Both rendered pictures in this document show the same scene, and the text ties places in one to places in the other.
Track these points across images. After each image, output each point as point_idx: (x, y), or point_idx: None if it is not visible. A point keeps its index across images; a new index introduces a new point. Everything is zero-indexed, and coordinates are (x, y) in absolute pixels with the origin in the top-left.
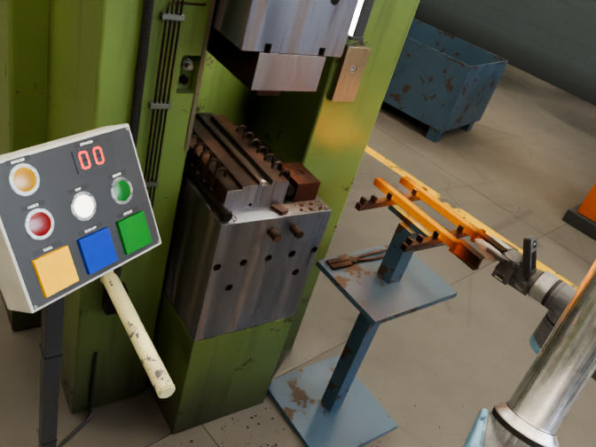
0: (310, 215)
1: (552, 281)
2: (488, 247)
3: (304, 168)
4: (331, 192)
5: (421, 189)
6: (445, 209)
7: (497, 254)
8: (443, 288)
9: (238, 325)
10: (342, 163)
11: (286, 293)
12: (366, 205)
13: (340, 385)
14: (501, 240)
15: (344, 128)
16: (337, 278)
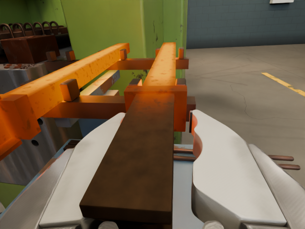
0: (0, 73)
1: None
2: (66, 150)
3: (42, 36)
4: (121, 79)
5: (169, 47)
6: (156, 60)
7: (7, 221)
8: None
9: (14, 180)
10: (118, 42)
11: (42, 164)
12: (55, 62)
13: None
14: (242, 142)
15: None
16: (54, 160)
